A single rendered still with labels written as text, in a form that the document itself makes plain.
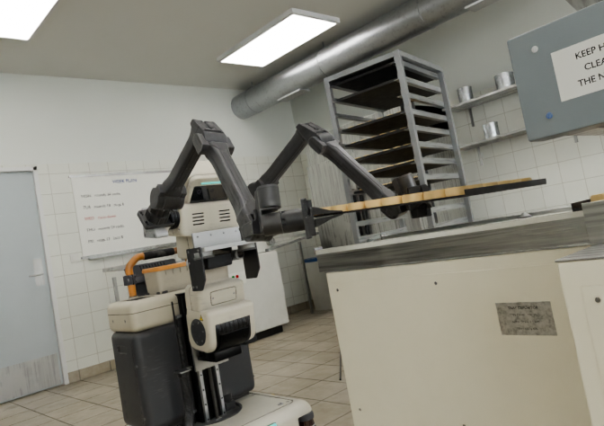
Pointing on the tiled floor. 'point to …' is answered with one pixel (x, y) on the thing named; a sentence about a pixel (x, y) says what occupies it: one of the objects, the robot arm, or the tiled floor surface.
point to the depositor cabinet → (587, 320)
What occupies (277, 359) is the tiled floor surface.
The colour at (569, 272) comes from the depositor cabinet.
